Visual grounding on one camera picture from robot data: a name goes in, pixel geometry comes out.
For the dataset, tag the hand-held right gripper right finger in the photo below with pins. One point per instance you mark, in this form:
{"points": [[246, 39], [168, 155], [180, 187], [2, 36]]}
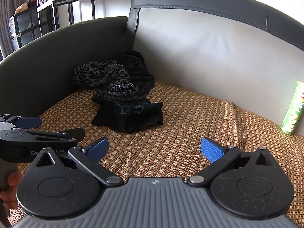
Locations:
{"points": [[211, 150]]}

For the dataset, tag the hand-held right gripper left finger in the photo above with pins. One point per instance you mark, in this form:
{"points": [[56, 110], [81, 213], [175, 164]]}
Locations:
{"points": [[97, 149]]}

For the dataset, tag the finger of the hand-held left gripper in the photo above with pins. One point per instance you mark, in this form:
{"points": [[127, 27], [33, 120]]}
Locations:
{"points": [[71, 135], [29, 122]]}

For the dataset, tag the leopard print knit sweater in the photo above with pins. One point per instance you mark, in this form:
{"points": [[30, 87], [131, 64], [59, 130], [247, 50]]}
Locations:
{"points": [[111, 85]]}

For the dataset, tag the person's left hand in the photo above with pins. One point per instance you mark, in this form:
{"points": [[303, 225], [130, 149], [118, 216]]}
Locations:
{"points": [[11, 198]]}

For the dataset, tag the brown woven rattan mat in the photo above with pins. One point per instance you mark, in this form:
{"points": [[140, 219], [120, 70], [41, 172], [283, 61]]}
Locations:
{"points": [[178, 114]]}

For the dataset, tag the black storage cabinet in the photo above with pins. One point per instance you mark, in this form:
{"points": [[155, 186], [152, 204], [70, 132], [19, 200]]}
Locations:
{"points": [[23, 28]]}

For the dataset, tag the black metal shelf rack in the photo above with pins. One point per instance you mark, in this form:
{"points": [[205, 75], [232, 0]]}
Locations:
{"points": [[55, 14]]}

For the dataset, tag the grey and white leather sofa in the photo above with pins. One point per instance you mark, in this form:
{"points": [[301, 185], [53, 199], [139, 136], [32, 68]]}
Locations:
{"points": [[190, 40]]}

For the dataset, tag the grey curtain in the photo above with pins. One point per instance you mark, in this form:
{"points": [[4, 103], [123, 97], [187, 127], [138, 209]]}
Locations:
{"points": [[9, 7]]}

